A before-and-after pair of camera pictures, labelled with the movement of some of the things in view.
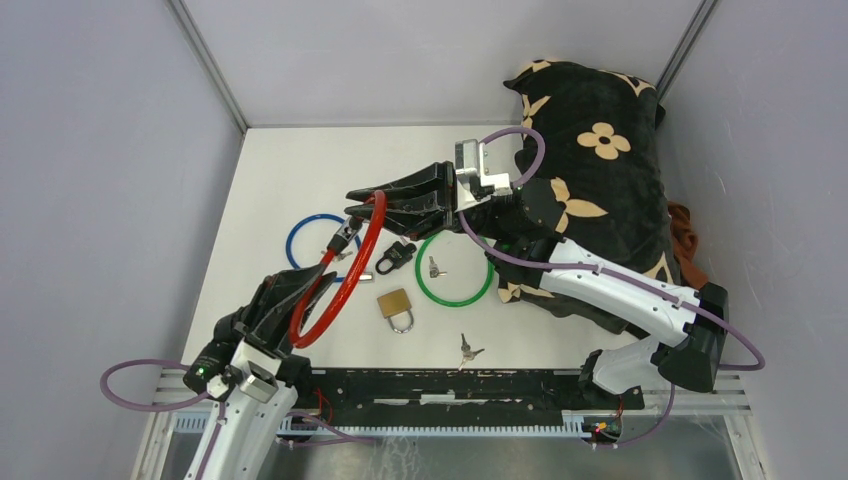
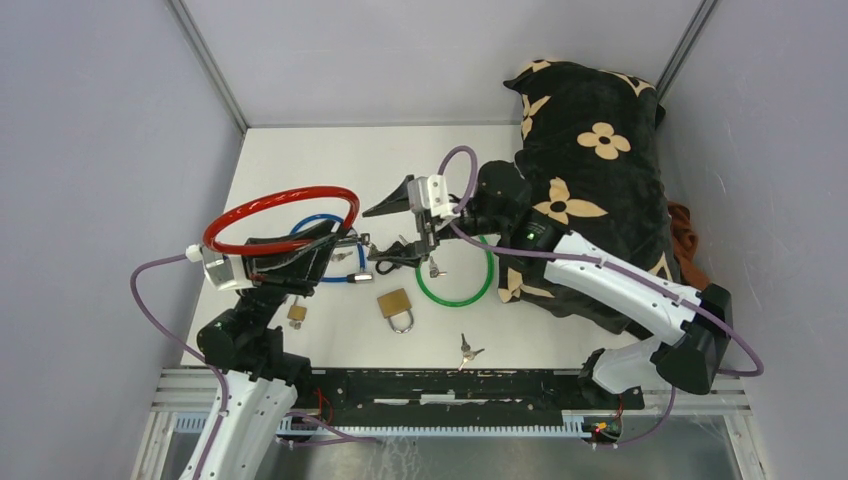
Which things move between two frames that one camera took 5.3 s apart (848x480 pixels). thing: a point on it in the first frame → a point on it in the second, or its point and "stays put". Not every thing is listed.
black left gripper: (277, 290) → (296, 270)
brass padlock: (394, 303) stays put
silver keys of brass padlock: (468, 354) stays put
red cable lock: (341, 242) → (271, 198)
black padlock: (398, 254) stays put
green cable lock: (448, 303) stays put
